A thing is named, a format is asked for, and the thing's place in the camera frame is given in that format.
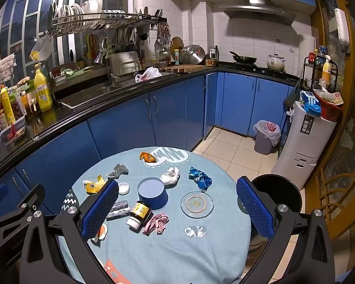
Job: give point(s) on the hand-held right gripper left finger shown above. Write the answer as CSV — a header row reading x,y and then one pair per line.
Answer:
x,y
102,208

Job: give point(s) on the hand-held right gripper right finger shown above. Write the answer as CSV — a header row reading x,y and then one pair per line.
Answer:
x,y
254,208

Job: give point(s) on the yellow wrapper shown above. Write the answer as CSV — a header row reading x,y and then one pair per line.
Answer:
x,y
93,185

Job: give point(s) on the blue plastic cup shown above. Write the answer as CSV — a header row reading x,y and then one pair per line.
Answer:
x,y
152,195

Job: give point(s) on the silver crumpled wrapper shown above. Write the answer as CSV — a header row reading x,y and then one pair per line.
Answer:
x,y
119,208

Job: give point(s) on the white bottle cap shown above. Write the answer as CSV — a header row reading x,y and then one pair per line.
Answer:
x,y
123,188

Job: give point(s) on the brown jar with white cap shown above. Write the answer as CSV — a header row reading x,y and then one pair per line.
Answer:
x,y
139,214

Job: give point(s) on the grey crumpled paper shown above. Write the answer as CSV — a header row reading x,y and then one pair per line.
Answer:
x,y
118,170

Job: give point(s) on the pink crumpled paper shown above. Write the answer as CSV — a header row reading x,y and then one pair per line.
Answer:
x,y
156,224

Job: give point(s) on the glass ashtray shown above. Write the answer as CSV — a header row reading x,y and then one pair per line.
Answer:
x,y
196,204

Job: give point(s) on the blue foil wrapper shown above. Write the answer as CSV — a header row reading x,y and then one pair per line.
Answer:
x,y
199,178

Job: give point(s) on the grey bin with white bag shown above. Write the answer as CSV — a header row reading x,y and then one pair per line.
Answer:
x,y
266,140

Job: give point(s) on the orange peel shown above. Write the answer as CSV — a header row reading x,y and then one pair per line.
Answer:
x,y
148,156

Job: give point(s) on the white crumpled tissue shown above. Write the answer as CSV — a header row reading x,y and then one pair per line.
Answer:
x,y
170,177

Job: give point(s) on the tall white appliance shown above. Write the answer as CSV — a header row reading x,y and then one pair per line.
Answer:
x,y
306,148

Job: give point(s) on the wooden chair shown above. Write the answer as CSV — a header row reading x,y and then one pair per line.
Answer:
x,y
337,195

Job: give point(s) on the yellow detergent bottle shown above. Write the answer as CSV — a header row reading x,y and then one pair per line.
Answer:
x,y
43,91

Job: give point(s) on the steel sink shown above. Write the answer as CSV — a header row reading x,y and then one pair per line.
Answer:
x,y
88,96

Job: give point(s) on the dark hanging bag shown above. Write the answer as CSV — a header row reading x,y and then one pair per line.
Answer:
x,y
291,97

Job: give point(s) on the blue packet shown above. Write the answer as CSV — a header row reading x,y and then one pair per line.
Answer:
x,y
310,102

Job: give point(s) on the blue lower cabinets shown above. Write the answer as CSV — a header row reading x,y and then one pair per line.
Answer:
x,y
171,109

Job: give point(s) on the red plastic basket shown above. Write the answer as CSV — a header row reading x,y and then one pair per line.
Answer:
x,y
330,109

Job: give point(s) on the grey folded towel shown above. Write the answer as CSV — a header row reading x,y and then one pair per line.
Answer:
x,y
5,68

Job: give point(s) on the patterned glass door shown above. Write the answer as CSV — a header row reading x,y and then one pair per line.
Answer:
x,y
352,118

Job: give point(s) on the black gas stove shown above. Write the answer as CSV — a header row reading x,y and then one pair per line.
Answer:
x,y
263,70

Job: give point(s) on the white plastic bag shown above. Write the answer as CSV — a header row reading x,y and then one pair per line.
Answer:
x,y
149,74

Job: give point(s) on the black storage rack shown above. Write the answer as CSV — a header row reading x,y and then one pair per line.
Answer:
x,y
305,71

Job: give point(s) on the white clay pot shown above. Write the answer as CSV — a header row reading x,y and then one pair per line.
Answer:
x,y
275,62

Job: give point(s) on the black wok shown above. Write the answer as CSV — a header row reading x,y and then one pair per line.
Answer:
x,y
244,59

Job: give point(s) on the white hanging bowl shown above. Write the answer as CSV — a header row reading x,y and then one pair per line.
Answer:
x,y
43,48

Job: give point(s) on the yellow spray bottle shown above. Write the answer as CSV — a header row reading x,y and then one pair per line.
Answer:
x,y
326,71

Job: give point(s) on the steel faucet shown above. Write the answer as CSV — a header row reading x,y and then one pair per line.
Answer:
x,y
102,53

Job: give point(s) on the wooden cutting board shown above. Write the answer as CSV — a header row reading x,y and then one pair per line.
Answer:
x,y
186,68

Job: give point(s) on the dark glass bottle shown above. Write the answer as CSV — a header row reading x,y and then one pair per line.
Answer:
x,y
216,52

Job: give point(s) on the steel pot lid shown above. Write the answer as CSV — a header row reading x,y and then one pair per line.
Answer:
x,y
192,54

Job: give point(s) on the white paper roll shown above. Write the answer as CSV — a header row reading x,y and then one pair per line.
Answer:
x,y
306,46

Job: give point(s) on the round wooden board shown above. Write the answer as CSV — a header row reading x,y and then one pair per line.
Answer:
x,y
177,47

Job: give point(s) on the steel dish rack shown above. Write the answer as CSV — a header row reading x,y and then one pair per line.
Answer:
x,y
106,20

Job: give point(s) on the steel range hood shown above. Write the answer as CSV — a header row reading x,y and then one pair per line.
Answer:
x,y
259,11

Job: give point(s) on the row of white plates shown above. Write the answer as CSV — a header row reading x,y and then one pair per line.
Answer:
x,y
77,10

